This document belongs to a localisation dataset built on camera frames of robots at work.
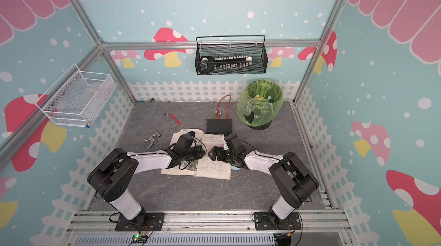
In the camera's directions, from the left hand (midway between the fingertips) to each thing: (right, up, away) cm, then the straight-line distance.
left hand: (205, 154), depth 93 cm
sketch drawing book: (+1, -6, -4) cm, 7 cm away
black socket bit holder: (+2, +48, -3) cm, 48 cm away
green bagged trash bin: (+27, +27, -7) cm, 39 cm away
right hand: (+5, +1, -4) cm, 6 cm away
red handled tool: (-23, +20, +20) cm, 36 cm away
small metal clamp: (-32, +7, +7) cm, 33 cm away
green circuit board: (-26, -32, -20) cm, 46 cm away
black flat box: (+8, +14, +14) cm, 22 cm away
